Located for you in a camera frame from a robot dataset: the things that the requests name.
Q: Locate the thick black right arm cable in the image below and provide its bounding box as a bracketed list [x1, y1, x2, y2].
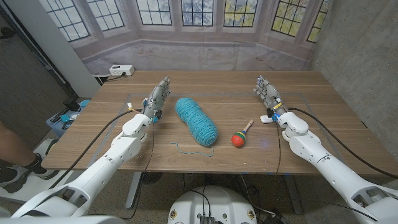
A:
[287, 107, 398, 180]

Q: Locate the grey black sneaker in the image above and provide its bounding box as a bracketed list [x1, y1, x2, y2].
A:
[23, 154, 60, 180]
[0, 164, 29, 194]

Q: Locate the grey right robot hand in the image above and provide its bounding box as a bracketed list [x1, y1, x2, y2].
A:
[252, 75, 289, 122]

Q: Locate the black round floor fan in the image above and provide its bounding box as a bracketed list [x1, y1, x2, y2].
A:
[141, 172, 164, 185]

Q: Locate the white floor platform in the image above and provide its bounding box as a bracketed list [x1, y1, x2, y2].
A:
[0, 138, 103, 215]

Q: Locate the printed window backdrop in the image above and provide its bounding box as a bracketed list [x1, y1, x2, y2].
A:
[39, 0, 333, 76]

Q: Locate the grey metal table leg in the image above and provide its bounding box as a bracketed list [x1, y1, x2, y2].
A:
[283, 174, 303, 215]
[125, 172, 144, 210]

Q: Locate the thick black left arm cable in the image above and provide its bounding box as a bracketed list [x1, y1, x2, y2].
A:
[49, 108, 141, 190]

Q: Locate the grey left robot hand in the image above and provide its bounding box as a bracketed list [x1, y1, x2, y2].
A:
[141, 76, 172, 124]

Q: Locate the white power strip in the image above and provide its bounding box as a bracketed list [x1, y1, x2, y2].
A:
[109, 64, 136, 77]

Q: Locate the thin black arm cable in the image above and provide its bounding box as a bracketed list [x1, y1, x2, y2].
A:
[123, 119, 156, 220]
[275, 121, 282, 175]

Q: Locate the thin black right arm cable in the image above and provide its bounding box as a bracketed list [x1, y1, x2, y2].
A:
[275, 121, 282, 175]

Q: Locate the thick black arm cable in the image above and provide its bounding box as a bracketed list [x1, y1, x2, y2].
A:
[287, 107, 398, 180]
[49, 108, 141, 190]

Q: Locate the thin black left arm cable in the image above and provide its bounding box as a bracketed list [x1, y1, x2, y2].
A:
[123, 119, 156, 220]

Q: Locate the red striped wooden maraca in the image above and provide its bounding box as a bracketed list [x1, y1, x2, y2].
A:
[231, 119, 254, 148]

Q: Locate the blue storage bin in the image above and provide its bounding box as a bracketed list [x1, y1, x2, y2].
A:
[45, 98, 91, 138]

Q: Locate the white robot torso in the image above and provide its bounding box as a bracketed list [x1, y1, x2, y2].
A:
[167, 185, 258, 224]

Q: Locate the bare person leg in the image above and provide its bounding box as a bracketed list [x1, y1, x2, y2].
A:
[0, 121, 38, 167]

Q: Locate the teal yarn skein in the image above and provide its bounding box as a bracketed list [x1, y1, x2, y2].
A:
[170, 97, 219, 157]

